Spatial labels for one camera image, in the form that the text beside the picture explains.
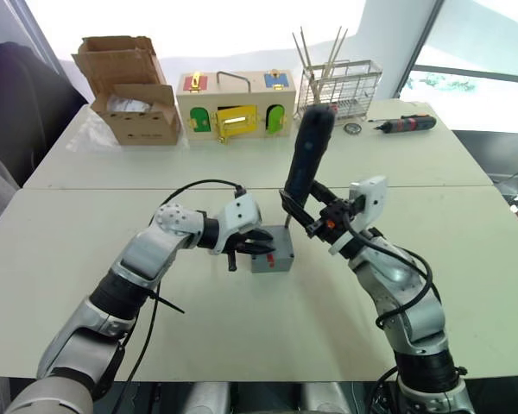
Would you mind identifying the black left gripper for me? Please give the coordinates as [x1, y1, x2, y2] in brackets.
[218, 228, 275, 273]

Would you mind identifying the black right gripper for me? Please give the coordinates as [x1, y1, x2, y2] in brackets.
[279, 179, 357, 245]

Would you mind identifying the grey plastic box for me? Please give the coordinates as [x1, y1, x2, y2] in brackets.
[250, 225, 296, 275]

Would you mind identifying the dark blue electric screwdriver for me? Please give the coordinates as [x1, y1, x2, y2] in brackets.
[283, 103, 338, 230]

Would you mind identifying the red black electric screwdriver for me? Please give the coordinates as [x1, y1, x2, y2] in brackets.
[370, 114, 439, 136]

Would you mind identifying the wooden lock box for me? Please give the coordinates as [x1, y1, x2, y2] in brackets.
[175, 68, 297, 146]

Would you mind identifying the brown cardboard box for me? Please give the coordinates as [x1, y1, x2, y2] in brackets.
[71, 35, 183, 147]

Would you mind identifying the wooden chopstick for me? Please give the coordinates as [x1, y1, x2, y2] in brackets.
[300, 26, 319, 105]
[331, 28, 350, 71]
[291, 32, 317, 97]
[326, 26, 343, 79]

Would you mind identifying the silver rounded shape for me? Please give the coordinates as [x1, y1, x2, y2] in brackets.
[184, 381, 233, 414]
[299, 381, 351, 414]

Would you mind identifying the white plastic wrap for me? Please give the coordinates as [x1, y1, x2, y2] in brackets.
[106, 96, 157, 115]

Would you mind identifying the clear plastic bag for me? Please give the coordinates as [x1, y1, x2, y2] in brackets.
[64, 115, 123, 154]

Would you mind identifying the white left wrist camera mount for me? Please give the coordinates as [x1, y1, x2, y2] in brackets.
[211, 192, 263, 256]

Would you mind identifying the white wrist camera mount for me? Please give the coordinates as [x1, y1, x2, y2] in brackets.
[348, 175, 390, 236]
[211, 192, 263, 256]

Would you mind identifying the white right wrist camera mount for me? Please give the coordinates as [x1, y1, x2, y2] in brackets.
[348, 175, 390, 236]

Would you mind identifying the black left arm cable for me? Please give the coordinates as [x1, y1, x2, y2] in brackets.
[111, 179, 247, 414]

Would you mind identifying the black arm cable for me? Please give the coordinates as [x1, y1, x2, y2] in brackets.
[111, 179, 247, 414]
[343, 210, 435, 329]

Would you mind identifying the black cable tie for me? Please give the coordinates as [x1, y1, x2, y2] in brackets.
[152, 292, 186, 315]

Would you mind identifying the metal wire cutlery rack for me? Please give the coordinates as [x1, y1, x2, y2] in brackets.
[294, 59, 383, 124]

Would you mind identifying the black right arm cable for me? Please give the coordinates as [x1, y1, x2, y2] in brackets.
[343, 210, 435, 329]

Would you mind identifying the dark window frame bar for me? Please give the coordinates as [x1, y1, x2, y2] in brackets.
[413, 63, 518, 85]

